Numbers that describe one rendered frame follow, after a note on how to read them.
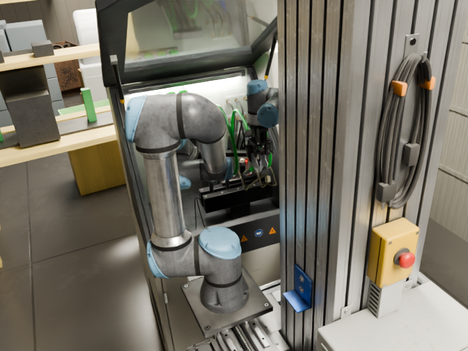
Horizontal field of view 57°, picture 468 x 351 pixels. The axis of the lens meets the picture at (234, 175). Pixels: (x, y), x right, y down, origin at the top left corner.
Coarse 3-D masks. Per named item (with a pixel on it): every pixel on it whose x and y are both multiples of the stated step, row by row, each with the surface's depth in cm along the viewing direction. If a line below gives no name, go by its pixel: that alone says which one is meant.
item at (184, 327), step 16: (256, 256) 195; (272, 256) 198; (256, 272) 199; (272, 272) 203; (176, 288) 187; (176, 304) 191; (176, 320) 195; (192, 320) 198; (176, 336) 199; (192, 336) 203
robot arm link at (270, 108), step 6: (276, 96) 142; (270, 102) 137; (276, 102) 136; (264, 108) 135; (270, 108) 134; (276, 108) 135; (258, 114) 136; (264, 114) 136; (270, 114) 135; (276, 114) 134; (258, 120) 138; (264, 120) 137; (270, 120) 136; (276, 120) 135; (264, 126) 138; (270, 126) 137
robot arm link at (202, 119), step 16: (192, 96) 106; (192, 112) 104; (208, 112) 106; (192, 128) 105; (208, 128) 107; (224, 128) 113; (208, 144) 115; (224, 144) 127; (208, 160) 129; (224, 160) 134; (208, 176) 143; (224, 176) 144
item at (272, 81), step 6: (276, 48) 201; (264, 54) 198; (276, 54) 194; (258, 60) 205; (264, 60) 199; (276, 60) 194; (258, 66) 207; (264, 66) 201; (276, 66) 195; (258, 72) 209; (264, 72) 202; (270, 72) 196; (276, 72) 196; (258, 78) 210; (270, 78) 197; (276, 78) 196; (270, 84) 198; (276, 84) 197; (276, 126) 202
